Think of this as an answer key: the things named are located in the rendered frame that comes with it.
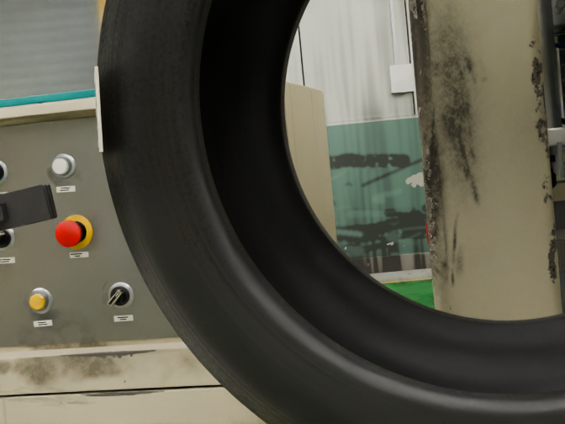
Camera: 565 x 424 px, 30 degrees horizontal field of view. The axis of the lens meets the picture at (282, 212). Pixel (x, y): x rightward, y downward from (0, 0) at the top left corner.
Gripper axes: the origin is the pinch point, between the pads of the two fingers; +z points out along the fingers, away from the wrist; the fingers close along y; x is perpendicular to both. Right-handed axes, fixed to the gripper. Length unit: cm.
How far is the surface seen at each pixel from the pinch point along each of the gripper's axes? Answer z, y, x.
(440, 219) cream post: 32.8, 26.7, 10.4
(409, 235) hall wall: -63, 895, 76
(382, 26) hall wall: -44, 901, -118
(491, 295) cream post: 36.2, 26.8, 19.1
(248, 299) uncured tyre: 21.9, -12.9, 10.3
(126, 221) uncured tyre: 13.3, -9.5, 3.2
